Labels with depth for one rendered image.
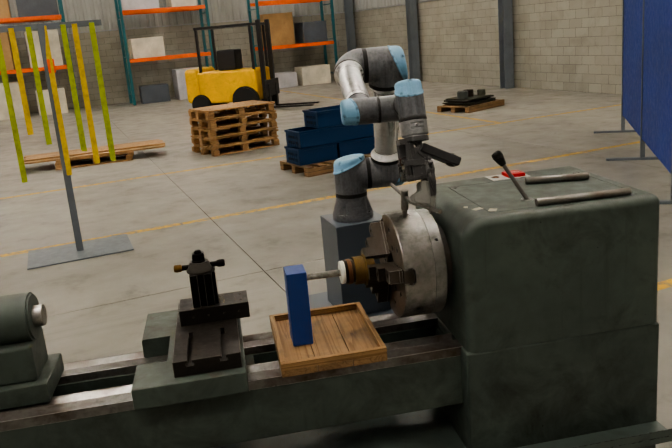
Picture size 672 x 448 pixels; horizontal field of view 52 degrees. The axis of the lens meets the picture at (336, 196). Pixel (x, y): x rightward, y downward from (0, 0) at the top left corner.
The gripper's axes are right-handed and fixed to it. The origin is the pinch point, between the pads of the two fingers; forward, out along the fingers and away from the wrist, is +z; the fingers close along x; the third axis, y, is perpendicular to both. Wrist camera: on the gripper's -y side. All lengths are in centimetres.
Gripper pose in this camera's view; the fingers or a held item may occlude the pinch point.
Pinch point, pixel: (433, 209)
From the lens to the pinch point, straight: 188.6
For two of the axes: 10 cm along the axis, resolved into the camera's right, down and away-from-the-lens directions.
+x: 1.6, -0.4, -9.9
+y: -9.8, 1.3, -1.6
